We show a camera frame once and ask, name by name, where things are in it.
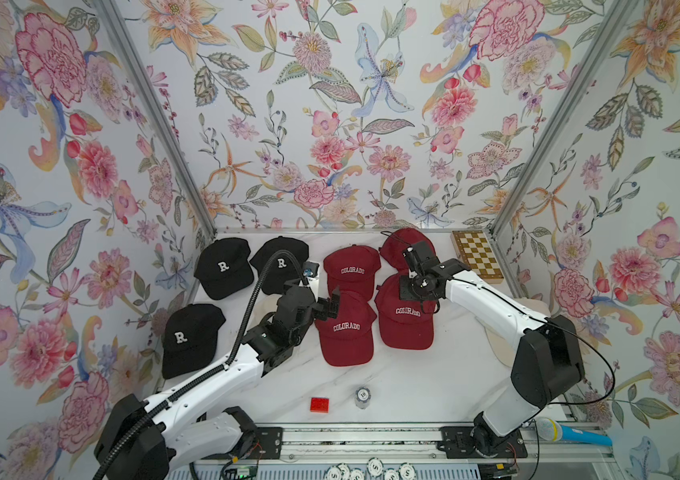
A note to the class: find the black cap back middle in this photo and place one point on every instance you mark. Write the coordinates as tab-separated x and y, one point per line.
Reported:
276	268

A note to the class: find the wooden chess board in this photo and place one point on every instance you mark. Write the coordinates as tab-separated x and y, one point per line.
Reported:
474	249

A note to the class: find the red cap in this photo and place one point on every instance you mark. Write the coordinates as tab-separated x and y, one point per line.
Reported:
404	324
392	250
348	340
353	269

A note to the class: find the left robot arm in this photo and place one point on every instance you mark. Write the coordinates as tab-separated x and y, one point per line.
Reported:
148	439

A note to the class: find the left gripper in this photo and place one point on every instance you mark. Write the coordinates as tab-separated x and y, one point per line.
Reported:
325	310

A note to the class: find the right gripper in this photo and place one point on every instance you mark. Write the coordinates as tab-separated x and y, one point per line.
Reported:
404	281

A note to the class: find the poker chips row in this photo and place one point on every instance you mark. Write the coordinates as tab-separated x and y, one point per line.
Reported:
374	469

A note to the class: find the black cap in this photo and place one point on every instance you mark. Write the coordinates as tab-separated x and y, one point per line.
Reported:
276	268
224	269
190	339

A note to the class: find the small glass jar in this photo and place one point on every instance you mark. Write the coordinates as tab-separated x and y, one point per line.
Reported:
362	397

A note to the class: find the red plastic block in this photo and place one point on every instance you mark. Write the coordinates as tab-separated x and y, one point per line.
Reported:
319	405

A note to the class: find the black cap front left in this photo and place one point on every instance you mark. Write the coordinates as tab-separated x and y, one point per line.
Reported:
190	339

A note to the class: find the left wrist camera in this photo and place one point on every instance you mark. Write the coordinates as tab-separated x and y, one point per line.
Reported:
311	269

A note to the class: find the blue microphone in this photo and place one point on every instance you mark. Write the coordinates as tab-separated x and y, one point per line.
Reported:
553	431

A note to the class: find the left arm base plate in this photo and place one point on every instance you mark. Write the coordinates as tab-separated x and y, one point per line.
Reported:
262	443

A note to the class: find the black cap back left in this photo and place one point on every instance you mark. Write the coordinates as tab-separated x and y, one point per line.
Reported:
224	269

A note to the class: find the cream cap right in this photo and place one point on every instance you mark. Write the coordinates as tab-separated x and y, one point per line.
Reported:
500	347

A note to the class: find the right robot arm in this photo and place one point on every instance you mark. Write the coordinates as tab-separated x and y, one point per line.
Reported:
547	354

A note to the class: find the aluminium front rail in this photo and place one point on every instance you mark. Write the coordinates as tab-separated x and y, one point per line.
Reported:
408	442

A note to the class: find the cream cap left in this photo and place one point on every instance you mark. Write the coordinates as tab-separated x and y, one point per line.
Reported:
265	305

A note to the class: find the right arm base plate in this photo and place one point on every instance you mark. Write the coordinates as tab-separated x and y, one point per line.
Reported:
461	442

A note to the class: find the cream cap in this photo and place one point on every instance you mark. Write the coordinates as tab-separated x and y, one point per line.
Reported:
265	305
500	347

